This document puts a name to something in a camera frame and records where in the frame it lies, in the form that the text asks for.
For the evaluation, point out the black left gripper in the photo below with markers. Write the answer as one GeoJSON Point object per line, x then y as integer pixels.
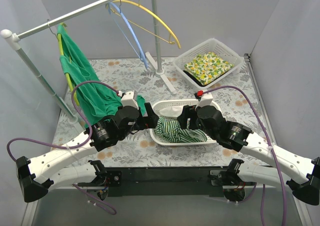
{"type": "Point", "coordinates": [149, 115]}

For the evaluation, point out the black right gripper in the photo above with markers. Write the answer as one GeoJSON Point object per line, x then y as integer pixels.
{"type": "Point", "coordinates": [186, 116]}

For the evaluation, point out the green white striped tank top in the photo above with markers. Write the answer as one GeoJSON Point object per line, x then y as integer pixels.
{"type": "Point", "coordinates": [171, 131]}

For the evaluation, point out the blue plastic hanger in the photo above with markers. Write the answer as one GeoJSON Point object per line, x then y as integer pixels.
{"type": "Point", "coordinates": [131, 38]}

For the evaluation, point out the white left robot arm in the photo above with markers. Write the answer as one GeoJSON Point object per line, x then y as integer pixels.
{"type": "Point", "coordinates": [39, 175]}

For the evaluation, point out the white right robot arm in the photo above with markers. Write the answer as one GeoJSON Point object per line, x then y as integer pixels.
{"type": "Point", "coordinates": [303, 173]}

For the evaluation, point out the yellow plastic hanger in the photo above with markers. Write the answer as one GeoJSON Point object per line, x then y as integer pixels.
{"type": "Point", "coordinates": [172, 38]}

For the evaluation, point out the white garment in basket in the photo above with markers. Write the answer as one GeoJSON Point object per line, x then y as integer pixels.
{"type": "Point", "coordinates": [171, 111]}

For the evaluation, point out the white laundry basket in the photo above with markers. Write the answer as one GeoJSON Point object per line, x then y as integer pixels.
{"type": "Point", "coordinates": [168, 103]}

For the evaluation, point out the black folded cloth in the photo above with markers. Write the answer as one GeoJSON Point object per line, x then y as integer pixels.
{"type": "Point", "coordinates": [194, 79]}

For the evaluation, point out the lemon print folded cloth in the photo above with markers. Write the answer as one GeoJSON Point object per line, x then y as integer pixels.
{"type": "Point", "coordinates": [208, 67]}

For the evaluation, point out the white storage basket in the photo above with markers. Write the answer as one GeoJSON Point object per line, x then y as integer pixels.
{"type": "Point", "coordinates": [210, 45]}

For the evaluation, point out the white clothes rack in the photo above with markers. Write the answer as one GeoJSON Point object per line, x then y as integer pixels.
{"type": "Point", "coordinates": [27, 109]}

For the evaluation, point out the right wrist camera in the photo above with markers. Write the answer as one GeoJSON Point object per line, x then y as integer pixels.
{"type": "Point", "coordinates": [204, 98]}

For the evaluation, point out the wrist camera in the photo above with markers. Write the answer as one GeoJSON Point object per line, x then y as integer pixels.
{"type": "Point", "coordinates": [128, 98]}
{"type": "Point", "coordinates": [204, 98]}

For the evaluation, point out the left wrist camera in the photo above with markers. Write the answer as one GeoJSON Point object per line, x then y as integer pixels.
{"type": "Point", "coordinates": [128, 98]}

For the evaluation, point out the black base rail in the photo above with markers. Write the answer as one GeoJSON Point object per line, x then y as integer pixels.
{"type": "Point", "coordinates": [167, 181]}

